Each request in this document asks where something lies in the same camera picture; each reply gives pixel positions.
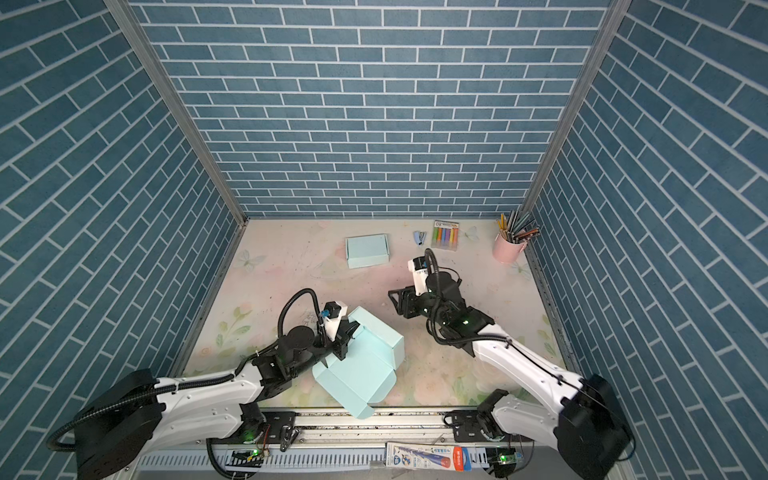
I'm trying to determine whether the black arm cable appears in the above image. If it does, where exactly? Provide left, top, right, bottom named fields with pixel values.
left=46, top=288, right=322, bottom=452
left=422, top=248, right=636, bottom=463

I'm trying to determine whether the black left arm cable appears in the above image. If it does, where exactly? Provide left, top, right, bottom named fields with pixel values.
left=46, top=288, right=322, bottom=452

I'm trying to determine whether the pink metal pencil bucket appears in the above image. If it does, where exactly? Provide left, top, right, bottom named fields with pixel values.
left=492, top=233, right=528, bottom=264

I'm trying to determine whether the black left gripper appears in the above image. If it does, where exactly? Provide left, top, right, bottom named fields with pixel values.
left=290, top=318, right=363, bottom=380

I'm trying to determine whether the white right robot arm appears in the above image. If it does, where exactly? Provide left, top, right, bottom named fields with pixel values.
left=388, top=285, right=635, bottom=479

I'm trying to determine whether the light blue box stack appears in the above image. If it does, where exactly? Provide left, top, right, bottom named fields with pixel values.
left=312, top=307, right=405, bottom=419

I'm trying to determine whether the white red blue package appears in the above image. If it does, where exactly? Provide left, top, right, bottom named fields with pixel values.
left=384, top=442, right=489, bottom=472

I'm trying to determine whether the metal base rail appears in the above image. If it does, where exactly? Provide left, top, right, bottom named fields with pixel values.
left=140, top=397, right=620, bottom=455

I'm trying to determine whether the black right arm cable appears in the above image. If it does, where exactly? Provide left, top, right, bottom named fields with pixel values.
left=422, top=248, right=636, bottom=463

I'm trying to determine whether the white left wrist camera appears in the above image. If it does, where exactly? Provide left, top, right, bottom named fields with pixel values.
left=320, top=301, right=348, bottom=342

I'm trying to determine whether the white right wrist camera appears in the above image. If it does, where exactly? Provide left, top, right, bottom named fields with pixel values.
left=407, top=256, right=429, bottom=296

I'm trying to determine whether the pack of coloured highlighters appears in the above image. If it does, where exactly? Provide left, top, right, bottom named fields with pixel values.
left=431, top=220, right=460, bottom=251

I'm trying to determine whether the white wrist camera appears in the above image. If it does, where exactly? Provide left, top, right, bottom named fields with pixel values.
left=407, top=256, right=429, bottom=296
left=320, top=301, right=348, bottom=342

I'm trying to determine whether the light blue paper box sheet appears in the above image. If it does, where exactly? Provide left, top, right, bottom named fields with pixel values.
left=345, top=234, right=390, bottom=269

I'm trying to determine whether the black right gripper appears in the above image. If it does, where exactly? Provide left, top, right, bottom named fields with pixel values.
left=388, top=284, right=450, bottom=328

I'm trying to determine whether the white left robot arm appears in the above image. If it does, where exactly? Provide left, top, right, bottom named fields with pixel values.
left=74, top=319, right=360, bottom=479

